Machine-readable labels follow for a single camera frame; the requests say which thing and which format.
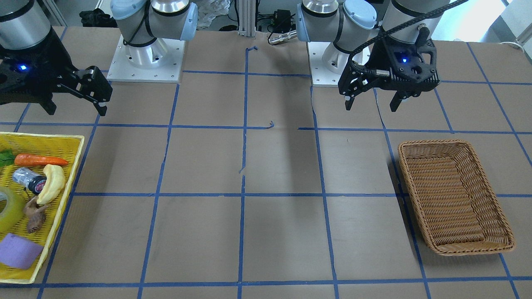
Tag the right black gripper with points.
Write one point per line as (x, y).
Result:
(46, 62)

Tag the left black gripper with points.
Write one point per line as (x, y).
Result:
(377, 57)

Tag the yellow tape roll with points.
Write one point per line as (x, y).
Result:
(12, 212)

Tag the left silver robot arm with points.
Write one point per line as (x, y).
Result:
(350, 26)

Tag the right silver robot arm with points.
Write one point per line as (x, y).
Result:
(141, 22)

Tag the yellow toy banana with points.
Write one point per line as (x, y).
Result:
(55, 182)

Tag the yellow plastic basket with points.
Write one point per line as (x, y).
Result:
(67, 147)

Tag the black cloth bundle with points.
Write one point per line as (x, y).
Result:
(97, 18)

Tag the orange toy carrot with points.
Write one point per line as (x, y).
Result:
(29, 160)

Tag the small printed can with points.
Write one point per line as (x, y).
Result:
(29, 179)

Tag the brown toy figure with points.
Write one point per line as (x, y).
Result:
(36, 215)

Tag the brown wicker basket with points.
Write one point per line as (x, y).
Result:
(455, 206)

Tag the purple foam block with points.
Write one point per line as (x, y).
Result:
(19, 252)

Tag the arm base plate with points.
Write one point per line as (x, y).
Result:
(326, 63)
(160, 62)

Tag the aluminium frame post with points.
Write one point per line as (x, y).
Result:
(246, 18)

